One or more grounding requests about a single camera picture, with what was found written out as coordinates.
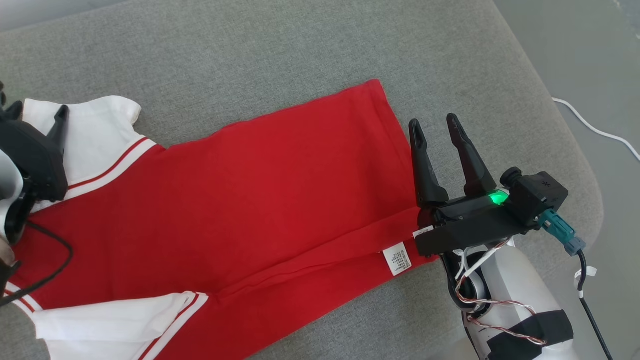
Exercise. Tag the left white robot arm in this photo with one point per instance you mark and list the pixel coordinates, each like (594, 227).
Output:
(6, 200)

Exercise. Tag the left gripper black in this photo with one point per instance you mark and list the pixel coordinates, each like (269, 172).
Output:
(42, 167)

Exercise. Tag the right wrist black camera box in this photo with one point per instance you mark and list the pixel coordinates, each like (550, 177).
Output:
(537, 195)

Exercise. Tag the red shirt with white sleeves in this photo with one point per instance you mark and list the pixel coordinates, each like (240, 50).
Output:
(250, 200)

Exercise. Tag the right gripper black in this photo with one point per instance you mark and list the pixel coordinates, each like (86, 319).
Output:
(470, 225)

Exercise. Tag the grey fabric sofa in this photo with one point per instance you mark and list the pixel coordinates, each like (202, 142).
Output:
(250, 60)

